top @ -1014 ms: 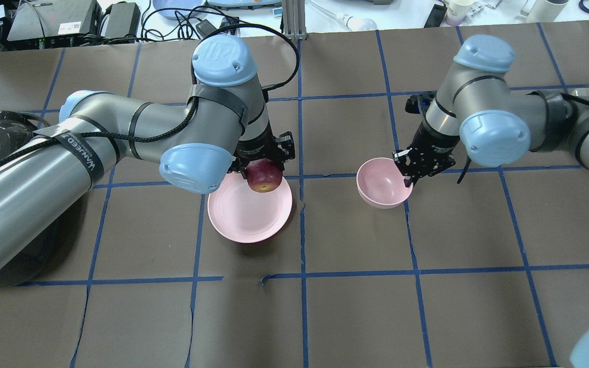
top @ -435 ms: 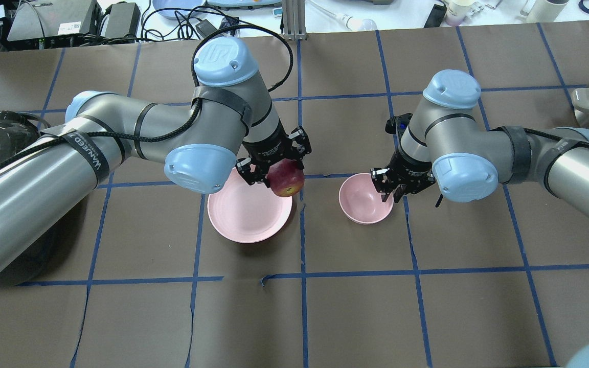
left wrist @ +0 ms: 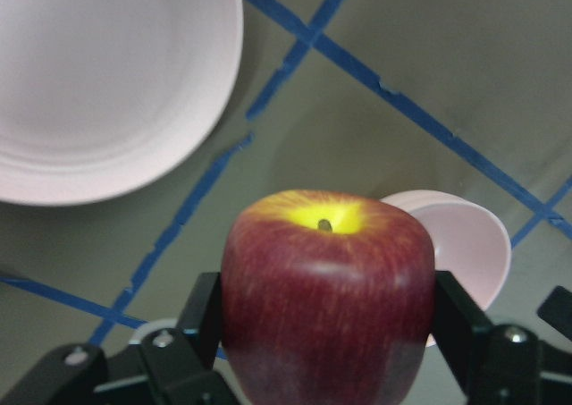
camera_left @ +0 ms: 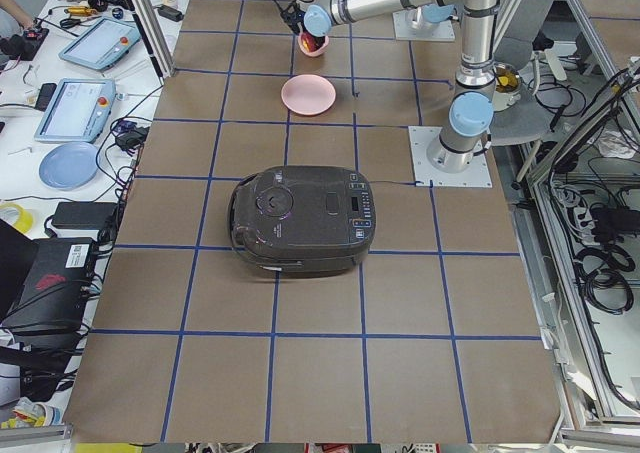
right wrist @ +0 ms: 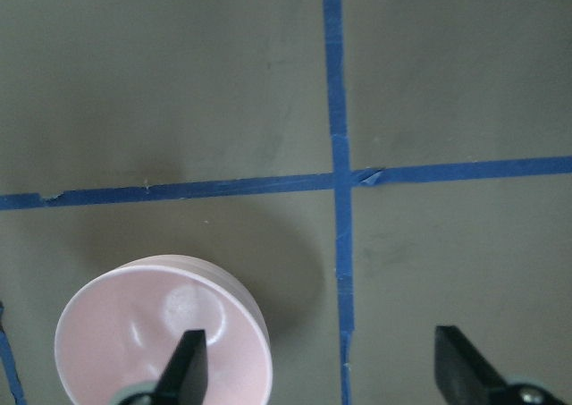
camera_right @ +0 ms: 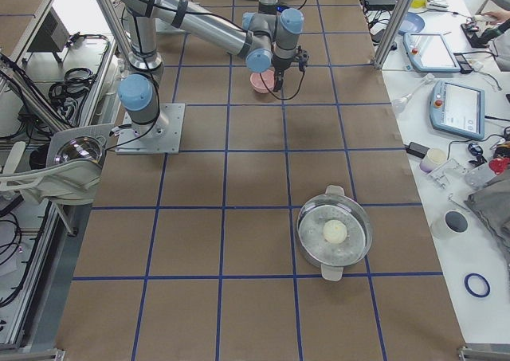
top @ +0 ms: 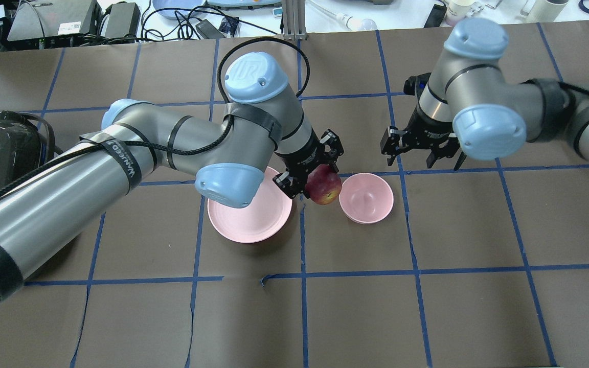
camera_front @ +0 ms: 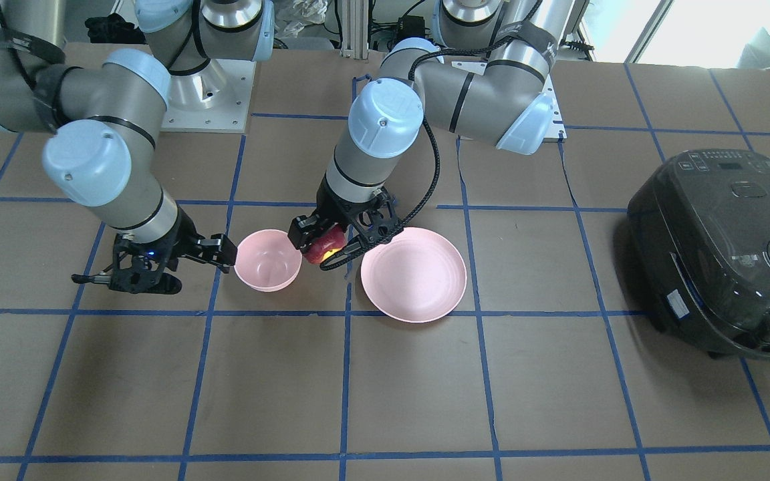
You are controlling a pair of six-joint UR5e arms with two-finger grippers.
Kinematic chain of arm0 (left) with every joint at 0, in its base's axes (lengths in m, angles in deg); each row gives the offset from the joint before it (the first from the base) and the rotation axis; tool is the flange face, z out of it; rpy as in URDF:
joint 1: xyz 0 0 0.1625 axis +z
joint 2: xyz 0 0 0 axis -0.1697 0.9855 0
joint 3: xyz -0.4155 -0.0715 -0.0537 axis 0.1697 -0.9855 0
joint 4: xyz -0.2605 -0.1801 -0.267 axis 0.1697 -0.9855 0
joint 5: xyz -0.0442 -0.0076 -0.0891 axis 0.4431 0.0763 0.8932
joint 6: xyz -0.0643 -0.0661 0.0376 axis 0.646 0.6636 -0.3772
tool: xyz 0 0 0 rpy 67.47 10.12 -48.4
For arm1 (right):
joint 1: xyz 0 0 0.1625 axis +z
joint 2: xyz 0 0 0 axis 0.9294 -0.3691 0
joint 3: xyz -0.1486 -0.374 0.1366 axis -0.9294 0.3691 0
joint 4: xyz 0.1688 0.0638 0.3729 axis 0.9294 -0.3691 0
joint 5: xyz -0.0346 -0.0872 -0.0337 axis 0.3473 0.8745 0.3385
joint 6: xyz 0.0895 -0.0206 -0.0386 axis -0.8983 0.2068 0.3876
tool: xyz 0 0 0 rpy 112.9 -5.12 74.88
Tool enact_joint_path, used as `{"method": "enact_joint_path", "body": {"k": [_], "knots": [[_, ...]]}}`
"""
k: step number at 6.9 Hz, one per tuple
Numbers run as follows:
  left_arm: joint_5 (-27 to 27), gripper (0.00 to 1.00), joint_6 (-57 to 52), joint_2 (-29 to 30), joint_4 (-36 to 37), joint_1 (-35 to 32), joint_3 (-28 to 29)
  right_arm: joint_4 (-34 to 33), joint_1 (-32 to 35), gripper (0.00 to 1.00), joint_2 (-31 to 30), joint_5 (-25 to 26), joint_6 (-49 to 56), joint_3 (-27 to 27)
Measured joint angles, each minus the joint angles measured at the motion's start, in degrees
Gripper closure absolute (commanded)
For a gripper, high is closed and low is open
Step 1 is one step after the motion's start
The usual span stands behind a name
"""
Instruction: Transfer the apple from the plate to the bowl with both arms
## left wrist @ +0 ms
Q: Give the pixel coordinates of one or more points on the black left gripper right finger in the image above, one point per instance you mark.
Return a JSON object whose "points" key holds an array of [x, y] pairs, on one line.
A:
{"points": [[492, 364]]}

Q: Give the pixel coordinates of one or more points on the red yellow apple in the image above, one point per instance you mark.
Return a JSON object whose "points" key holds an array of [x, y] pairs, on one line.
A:
{"points": [[327, 299]]}

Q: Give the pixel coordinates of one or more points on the pink bowl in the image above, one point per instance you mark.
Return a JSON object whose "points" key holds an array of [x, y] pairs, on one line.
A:
{"points": [[468, 240]]}

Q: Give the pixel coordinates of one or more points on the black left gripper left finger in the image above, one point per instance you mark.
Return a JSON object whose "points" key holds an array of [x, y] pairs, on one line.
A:
{"points": [[179, 360]]}

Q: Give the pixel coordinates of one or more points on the pink plate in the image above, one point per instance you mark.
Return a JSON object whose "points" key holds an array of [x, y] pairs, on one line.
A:
{"points": [[102, 97]]}

